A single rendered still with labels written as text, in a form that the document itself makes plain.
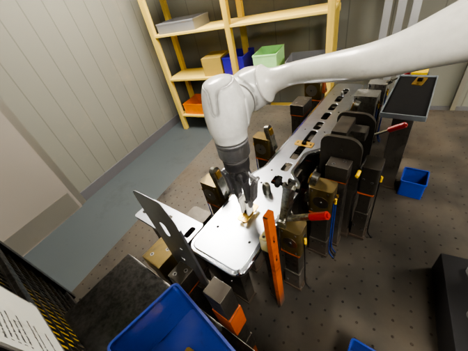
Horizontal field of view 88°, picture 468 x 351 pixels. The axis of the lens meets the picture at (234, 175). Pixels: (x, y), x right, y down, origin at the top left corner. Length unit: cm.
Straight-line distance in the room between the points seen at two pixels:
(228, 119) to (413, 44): 34
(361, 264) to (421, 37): 83
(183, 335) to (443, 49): 72
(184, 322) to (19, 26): 274
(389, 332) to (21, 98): 296
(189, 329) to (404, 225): 96
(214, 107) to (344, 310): 80
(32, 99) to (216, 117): 249
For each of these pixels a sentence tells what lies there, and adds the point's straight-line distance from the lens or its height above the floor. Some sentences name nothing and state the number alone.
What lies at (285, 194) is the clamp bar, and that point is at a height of 119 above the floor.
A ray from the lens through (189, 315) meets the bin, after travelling 69.
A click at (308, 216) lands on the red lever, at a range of 67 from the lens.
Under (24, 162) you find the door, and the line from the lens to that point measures 288.
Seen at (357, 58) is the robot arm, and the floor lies 149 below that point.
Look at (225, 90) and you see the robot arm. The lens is 55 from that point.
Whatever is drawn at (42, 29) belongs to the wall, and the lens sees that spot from 306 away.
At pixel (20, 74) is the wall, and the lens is 292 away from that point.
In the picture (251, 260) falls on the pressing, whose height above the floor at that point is 100.
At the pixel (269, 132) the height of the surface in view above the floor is 108.
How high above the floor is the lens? 164
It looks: 39 degrees down
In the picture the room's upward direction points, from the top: 14 degrees counter-clockwise
